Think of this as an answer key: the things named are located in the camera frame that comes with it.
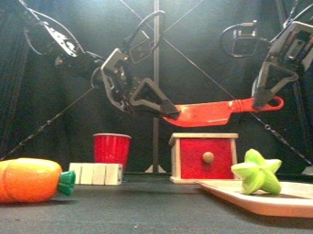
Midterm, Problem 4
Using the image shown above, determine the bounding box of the red toy knife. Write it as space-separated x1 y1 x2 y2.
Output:
163 95 284 128

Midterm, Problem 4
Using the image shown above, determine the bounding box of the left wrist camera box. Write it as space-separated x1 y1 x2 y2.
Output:
126 29 159 64

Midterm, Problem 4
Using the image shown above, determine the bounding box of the red plastic cup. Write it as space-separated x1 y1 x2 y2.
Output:
92 133 132 170

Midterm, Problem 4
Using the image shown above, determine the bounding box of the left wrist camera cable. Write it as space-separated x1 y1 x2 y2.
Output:
132 9 167 51

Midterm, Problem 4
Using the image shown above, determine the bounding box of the light wooden cutting board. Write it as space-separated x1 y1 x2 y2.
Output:
197 179 313 219

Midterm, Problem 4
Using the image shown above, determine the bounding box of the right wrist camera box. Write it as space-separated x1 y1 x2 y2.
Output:
231 28 260 58

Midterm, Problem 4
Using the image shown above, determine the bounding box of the grey vertical frame pole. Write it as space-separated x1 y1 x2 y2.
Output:
144 0 168 175

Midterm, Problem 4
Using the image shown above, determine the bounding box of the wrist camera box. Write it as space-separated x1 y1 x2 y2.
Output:
126 29 159 64
231 28 260 58

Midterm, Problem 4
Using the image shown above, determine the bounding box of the green toy starfruit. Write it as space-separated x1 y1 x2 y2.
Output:
229 148 283 196

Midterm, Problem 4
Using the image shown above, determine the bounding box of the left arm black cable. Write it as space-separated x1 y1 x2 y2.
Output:
15 0 86 58

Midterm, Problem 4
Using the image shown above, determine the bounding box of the orange toy carrot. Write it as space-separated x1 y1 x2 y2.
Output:
0 157 77 205

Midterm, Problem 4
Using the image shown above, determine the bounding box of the wooden box with red drawer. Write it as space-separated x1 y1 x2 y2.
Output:
167 132 239 185

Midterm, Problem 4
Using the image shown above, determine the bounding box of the thin diagonal brace wire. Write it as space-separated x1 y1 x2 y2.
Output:
118 0 313 166
0 0 205 162

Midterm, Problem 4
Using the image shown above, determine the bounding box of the white segmented block toy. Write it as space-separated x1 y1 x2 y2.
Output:
66 162 124 186

